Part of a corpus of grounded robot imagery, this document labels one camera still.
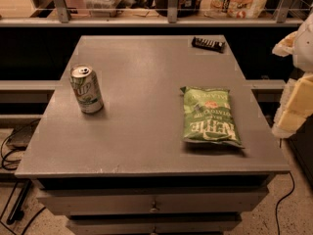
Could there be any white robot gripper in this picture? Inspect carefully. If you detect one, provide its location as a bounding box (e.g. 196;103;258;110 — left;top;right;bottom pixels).
272;14;313;138

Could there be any green jalapeno chip bag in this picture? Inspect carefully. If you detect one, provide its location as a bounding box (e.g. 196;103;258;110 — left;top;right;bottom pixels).
181;86;243;148

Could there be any colourful snack bag on shelf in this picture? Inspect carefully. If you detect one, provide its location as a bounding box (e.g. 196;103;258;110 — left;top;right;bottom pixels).
206;0;267;19

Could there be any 7up soda can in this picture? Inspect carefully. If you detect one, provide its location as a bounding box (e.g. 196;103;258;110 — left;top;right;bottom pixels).
69;64;104;114

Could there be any black remote control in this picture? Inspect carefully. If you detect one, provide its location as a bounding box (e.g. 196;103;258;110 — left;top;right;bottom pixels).
192;37;225;53

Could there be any grey cabinet upper drawer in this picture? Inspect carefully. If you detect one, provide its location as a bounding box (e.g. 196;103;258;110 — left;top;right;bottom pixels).
37;187;268;215

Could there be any grey cabinet drawer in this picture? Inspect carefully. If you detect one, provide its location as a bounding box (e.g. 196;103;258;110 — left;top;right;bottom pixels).
67;214;242;235
37;187;268;215

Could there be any grey cabinet lower drawer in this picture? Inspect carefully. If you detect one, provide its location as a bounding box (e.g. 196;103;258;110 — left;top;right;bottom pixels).
67;214;242;235

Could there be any clear plastic container on shelf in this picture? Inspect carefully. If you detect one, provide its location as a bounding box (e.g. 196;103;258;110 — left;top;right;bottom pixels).
84;0;121;17

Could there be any black power adapter left floor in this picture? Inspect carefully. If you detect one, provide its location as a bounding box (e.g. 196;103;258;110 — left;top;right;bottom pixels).
6;126;34;150

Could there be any black cable right floor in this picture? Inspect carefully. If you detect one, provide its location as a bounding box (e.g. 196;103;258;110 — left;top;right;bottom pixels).
274;171;296;235

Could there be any grey metal shelf rail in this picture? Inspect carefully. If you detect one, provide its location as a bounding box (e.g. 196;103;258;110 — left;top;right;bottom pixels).
0;0;312;27

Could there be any black cables left floor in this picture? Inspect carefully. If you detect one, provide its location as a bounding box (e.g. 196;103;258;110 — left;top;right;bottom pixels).
0;119;47;235

